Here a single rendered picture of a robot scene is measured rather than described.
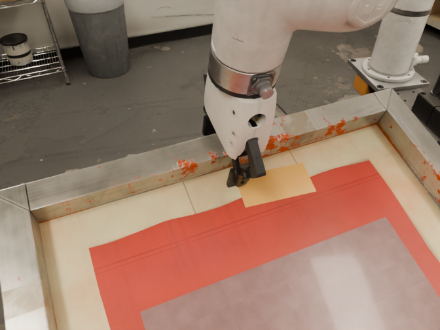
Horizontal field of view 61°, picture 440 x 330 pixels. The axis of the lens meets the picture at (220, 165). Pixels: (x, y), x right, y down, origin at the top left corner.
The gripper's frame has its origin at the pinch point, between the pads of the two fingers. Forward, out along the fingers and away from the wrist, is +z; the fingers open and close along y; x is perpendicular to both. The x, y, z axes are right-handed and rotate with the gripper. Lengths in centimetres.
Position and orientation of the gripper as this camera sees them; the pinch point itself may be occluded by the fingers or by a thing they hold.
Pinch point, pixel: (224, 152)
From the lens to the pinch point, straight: 52.2
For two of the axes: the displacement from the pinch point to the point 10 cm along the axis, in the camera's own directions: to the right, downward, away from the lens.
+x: -9.2, 2.6, -3.0
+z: -1.1, 5.5, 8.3
